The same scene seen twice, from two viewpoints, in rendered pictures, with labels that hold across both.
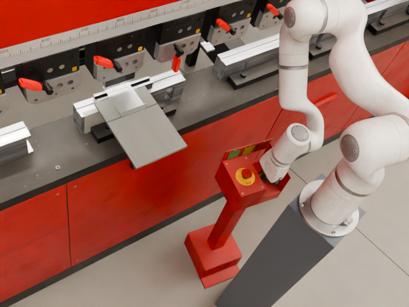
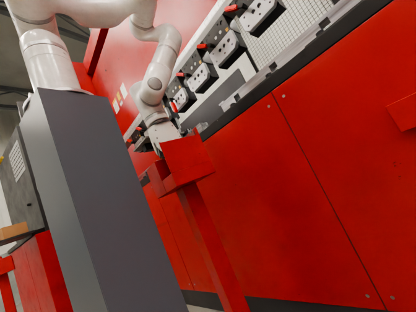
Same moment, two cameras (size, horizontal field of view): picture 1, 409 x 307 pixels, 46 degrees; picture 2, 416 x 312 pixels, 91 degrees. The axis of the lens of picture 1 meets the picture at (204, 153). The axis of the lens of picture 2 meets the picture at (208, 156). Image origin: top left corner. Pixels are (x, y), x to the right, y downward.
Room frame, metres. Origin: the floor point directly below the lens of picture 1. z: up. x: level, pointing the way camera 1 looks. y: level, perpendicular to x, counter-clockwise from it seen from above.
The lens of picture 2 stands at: (1.22, -0.94, 0.60)
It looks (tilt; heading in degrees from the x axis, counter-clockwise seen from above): 9 degrees up; 95
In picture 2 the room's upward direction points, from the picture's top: 24 degrees counter-clockwise
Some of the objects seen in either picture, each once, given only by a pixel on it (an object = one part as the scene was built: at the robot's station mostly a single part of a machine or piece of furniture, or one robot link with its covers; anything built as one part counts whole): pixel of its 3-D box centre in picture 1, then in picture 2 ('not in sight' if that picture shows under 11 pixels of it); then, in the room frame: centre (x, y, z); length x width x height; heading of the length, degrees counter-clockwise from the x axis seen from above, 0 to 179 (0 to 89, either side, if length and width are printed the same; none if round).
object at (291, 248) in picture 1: (274, 267); (121, 276); (0.84, -0.41, 0.50); 0.18 x 0.18 x 1.00; 62
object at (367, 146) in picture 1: (366, 155); (40, 36); (0.82, -0.38, 1.30); 0.19 x 0.12 x 0.24; 127
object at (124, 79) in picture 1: (118, 75); (174, 127); (0.98, 0.33, 1.07); 0.10 x 0.02 x 0.10; 140
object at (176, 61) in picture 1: (176, 58); (174, 104); (1.06, 0.18, 1.15); 0.04 x 0.02 x 0.10; 50
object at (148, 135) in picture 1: (140, 125); (159, 141); (0.89, 0.22, 1.00); 0.26 x 0.18 x 0.01; 50
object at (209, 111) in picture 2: not in sight; (204, 131); (1.13, 0.87, 1.12); 1.13 x 0.02 x 0.44; 140
